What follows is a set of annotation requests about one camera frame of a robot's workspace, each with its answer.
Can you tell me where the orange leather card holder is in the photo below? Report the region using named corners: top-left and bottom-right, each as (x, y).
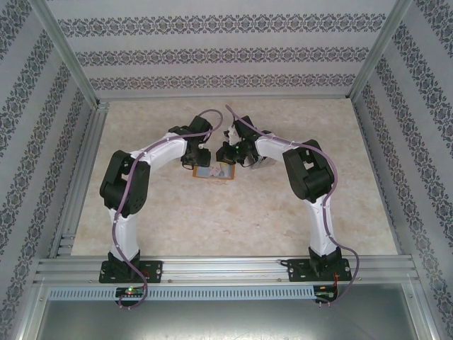
top-left (191, 164), bottom-right (236, 181)

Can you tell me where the black controller board green light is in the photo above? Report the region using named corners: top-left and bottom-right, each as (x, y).
top-left (115, 285), bottom-right (147, 302)

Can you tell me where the grey metal sheet panel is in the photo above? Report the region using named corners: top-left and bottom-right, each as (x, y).
top-left (35, 299), bottom-right (438, 340)

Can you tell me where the small black controller board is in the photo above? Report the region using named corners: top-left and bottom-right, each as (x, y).
top-left (313, 284), bottom-right (340, 302)

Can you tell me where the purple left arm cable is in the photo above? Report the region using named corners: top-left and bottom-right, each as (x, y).
top-left (111, 108), bottom-right (224, 312)

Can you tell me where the aluminium side rail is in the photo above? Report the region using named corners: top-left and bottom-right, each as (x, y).
top-left (48, 101), bottom-right (111, 259)

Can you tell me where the wide aluminium base rail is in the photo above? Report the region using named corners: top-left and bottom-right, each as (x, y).
top-left (33, 255), bottom-right (415, 285)

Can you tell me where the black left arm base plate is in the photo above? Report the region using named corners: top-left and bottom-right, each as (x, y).
top-left (100, 260), bottom-right (164, 284)

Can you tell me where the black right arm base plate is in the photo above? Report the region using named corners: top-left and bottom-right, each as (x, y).
top-left (288, 258), bottom-right (352, 283)

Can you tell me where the slotted grey cable duct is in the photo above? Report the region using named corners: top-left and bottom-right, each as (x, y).
top-left (47, 285), bottom-right (316, 301)

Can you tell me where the aluminium frame post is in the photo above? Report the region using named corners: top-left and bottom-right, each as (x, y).
top-left (30, 0), bottom-right (107, 109)
top-left (348, 0), bottom-right (414, 103)

